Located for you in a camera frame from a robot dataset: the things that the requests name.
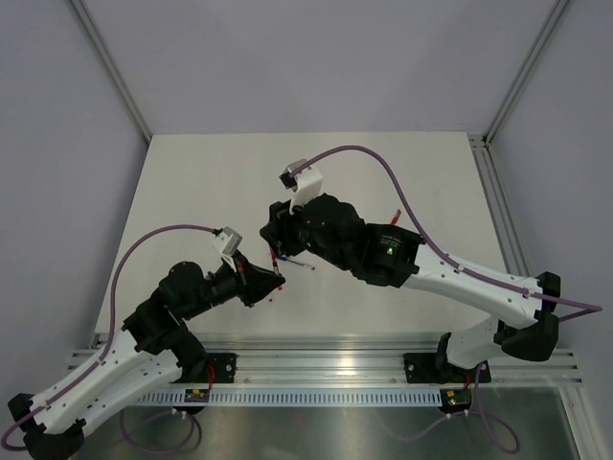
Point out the red gel pen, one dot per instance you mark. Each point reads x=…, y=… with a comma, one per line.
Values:
x=274, y=262

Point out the white slotted cable duct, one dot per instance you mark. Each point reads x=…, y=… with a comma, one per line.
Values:
x=306, y=397

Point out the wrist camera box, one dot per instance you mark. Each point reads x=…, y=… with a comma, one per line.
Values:
x=226, y=243
x=304, y=181

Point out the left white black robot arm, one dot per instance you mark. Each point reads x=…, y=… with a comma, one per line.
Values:
x=153, y=347

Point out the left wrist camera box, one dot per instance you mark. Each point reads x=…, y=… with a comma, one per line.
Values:
x=226, y=243

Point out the blue ballpoint pen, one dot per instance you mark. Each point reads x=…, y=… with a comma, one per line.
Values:
x=298, y=263

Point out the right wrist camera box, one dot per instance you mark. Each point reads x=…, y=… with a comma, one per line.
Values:
x=304, y=181

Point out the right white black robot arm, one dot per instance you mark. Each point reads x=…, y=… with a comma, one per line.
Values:
x=520, y=323

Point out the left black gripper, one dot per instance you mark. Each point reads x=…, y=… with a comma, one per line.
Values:
x=253, y=283

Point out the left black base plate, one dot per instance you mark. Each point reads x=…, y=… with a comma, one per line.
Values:
x=221, y=368

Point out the right aluminium side rail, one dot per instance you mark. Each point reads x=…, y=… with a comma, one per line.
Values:
x=499, y=207

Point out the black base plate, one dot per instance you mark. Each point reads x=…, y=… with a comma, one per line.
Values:
x=221, y=368
x=434, y=368

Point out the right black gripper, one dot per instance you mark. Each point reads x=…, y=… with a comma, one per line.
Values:
x=280, y=230

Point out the aluminium front rail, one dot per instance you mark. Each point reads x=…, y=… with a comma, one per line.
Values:
x=367, y=361

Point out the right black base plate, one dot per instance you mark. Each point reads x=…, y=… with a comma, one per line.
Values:
x=434, y=368

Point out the left aluminium frame post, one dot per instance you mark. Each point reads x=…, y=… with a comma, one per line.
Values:
x=93, y=35

